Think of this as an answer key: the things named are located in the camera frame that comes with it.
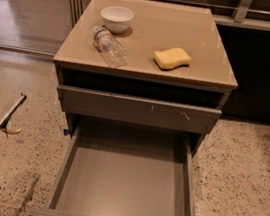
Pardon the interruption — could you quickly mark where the open grey middle drawer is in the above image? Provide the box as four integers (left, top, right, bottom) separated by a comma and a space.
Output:
29, 118, 195, 216

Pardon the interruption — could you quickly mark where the closed grey top drawer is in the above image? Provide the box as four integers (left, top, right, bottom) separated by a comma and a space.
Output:
57, 85, 221, 134

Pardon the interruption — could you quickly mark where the yellow hook on frame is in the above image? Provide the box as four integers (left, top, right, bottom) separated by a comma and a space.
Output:
0, 123, 21, 135

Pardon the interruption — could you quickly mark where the white ceramic bowl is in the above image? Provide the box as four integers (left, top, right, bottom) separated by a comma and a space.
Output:
100, 6, 134, 34

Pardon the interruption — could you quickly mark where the grey drawer cabinet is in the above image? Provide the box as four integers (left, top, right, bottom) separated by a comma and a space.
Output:
53, 0, 238, 149

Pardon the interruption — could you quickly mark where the clear plastic water bottle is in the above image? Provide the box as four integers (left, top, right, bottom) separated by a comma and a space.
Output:
92, 26, 127, 69

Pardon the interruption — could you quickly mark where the yellow sponge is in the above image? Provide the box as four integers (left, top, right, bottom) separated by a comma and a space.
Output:
153, 47, 192, 70

